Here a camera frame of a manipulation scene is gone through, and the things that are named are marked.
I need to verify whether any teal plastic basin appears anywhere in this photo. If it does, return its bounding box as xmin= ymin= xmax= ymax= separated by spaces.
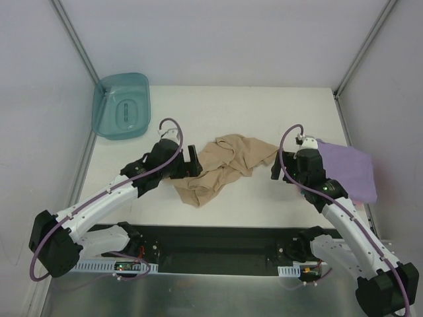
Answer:
xmin=91 ymin=73 xmax=151 ymax=141

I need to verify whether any left white cable duct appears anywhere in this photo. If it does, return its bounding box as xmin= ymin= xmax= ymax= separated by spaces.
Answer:
xmin=71 ymin=260 xmax=159 ymax=275

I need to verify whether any beige t shirt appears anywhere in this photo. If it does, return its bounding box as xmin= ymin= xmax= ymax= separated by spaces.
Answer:
xmin=169 ymin=134 xmax=278 ymax=208

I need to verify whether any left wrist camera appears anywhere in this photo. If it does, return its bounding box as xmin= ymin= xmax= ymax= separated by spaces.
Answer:
xmin=158 ymin=128 xmax=180 ymax=143

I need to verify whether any white cable duct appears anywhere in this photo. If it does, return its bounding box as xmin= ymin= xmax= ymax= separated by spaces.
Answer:
xmin=71 ymin=260 xmax=159 ymax=275
xmin=278 ymin=264 xmax=301 ymax=278

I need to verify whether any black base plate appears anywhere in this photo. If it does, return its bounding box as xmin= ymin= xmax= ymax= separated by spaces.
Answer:
xmin=74 ymin=223 xmax=341 ymax=274

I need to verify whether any aluminium frame post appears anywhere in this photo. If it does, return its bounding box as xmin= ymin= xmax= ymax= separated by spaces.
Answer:
xmin=49 ymin=0 xmax=100 ymax=84
xmin=333 ymin=0 xmax=399 ymax=100

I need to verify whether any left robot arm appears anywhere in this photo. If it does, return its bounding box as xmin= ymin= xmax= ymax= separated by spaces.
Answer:
xmin=29 ymin=138 xmax=202 ymax=278

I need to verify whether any purple folded t shirt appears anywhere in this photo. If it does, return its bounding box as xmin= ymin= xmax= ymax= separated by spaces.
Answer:
xmin=317 ymin=139 xmax=377 ymax=204

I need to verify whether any right aluminium frame post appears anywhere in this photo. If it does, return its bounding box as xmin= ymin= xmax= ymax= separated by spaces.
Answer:
xmin=333 ymin=0 xmax=399 ymax=100

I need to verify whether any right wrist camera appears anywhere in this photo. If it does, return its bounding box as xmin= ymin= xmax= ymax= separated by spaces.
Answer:
xmin=295 ymin=133 xmax=319 ymax=150

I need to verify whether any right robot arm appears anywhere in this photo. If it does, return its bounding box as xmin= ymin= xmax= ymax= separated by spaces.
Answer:
xmin=271 ymin=149 xmax=419 ymax=316

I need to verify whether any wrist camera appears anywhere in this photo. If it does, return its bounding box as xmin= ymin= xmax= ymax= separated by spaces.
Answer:
xmin=158 ymin=128 xmax=180 ymax=143
xmin=295 ymin=133 xmax=319 ymax=150

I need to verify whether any right white cable duct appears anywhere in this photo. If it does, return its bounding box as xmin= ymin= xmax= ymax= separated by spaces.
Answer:
xmin=278 ymin=264 xmax=301 ymax=278

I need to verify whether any left aluminium frame post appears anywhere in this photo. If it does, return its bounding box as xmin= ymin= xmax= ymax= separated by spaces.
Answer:
xmin=49 ymin=0 xmax=100 ymax=84

